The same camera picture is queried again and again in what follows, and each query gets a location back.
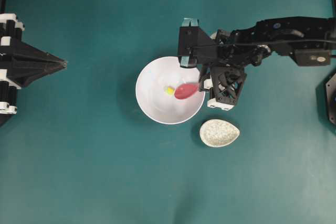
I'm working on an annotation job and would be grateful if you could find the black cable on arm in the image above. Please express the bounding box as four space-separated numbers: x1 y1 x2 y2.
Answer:
190 39 336 50

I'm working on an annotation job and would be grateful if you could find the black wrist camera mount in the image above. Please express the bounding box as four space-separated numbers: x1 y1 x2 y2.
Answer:
203 67 247 111

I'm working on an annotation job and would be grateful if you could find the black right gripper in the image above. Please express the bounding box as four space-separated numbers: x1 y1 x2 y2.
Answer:
177 18 218 68

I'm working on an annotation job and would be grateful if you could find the speckled teardrop-shaped dish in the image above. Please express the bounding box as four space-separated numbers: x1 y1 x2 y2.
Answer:
199 119 240 148

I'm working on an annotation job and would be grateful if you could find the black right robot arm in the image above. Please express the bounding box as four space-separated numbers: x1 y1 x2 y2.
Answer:
177 16 335 68

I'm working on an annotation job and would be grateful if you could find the yellow hexagonal prism block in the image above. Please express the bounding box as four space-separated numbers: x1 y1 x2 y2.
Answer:
164 86 175 95

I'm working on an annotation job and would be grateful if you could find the large white bowl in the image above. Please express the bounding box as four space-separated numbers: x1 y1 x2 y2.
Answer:
135 56 205 125

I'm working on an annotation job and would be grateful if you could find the red spoon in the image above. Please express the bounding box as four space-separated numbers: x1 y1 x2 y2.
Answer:
174 82 205 100

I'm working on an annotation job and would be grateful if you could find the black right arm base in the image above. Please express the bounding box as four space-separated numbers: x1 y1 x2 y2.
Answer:
316 71 335 129

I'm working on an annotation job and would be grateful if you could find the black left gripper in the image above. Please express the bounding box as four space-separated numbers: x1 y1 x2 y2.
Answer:
1 14 67 125

